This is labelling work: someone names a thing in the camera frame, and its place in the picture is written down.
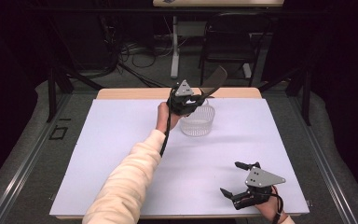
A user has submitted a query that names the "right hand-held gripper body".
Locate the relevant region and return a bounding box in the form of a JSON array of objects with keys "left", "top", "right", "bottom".
[{"left": 231, "top": 165, "right": 287, "bottom": 211}]

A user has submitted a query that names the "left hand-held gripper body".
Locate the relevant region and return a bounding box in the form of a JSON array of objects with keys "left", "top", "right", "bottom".
[{"left": 166, "top": 78, "right": 200, "bottom": 118}]

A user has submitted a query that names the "white plastic basket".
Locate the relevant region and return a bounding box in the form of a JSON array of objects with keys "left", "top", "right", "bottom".
[{"left": 179, "top": 98, "right": 216, "bottom": 138}]

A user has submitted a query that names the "black kitchen knife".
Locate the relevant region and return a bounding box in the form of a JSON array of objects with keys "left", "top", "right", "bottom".
[{"left": 195, "top": 65, "right": 228, "bottom": 101}]

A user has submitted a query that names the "person's left hand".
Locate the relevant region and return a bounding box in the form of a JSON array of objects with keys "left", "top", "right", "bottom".
[{"left": 155, "top": 101, "right": 183, "bottom": 134}]

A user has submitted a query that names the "person's right hand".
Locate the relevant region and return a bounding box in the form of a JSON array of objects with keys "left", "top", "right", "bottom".
[{"left": 255, "top": 185, "right": 289, "bottom": 224}]

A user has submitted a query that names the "white table mat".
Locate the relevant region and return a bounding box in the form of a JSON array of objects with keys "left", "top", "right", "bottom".
[{"left": 48, "top": 97, "right": 310, "bottom": 217}]

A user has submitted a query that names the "wooden desk with white legs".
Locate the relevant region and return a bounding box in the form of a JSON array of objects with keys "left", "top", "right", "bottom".
[{"left": 152, "top": 0, "right": 285, "bottom": 80}]

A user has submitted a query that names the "wooden table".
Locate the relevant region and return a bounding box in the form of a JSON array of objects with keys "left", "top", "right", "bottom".
[{"left": 48, "top": 87, "right": 310, "bottom": 220}]

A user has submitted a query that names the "black chair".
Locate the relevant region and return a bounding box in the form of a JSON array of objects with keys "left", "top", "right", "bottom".
[{"left": 198, "top": 11, "right": 274, "bottom": 89}]

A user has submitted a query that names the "black metal stand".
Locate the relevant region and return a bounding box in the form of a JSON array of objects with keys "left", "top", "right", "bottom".
[
  {"left": 257, "top": 62, "right": 312, "bottom": 127},
  {"left": 44, "top": 18, "right": 106, "bottom": 123}
]

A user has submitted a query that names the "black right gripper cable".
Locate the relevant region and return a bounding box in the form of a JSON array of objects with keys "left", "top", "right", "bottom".
[{"left": 269, "top": 185, "right": 285, "bottom": 224}]

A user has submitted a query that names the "metal floor rail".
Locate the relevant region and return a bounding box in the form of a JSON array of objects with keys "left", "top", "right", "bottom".
[
  {"left": 0, "top": 92, "right": 73, "bottom": 224},
  {"left": 288, "top": 92, "right": 358, "bottom": 224}
]

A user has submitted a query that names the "bundle of floor cables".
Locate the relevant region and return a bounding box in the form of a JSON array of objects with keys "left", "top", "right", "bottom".
[{"left": 99, "top": 18, "right": 175, "bottom": 89}]

